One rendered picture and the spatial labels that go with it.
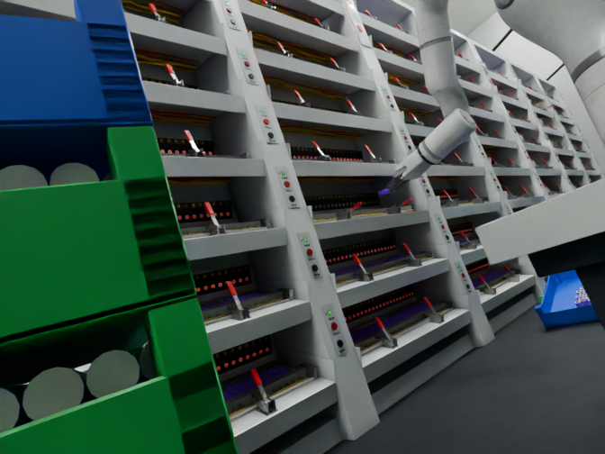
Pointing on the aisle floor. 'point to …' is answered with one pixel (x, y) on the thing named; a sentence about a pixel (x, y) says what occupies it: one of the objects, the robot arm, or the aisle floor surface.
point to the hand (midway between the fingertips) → (394, 185)
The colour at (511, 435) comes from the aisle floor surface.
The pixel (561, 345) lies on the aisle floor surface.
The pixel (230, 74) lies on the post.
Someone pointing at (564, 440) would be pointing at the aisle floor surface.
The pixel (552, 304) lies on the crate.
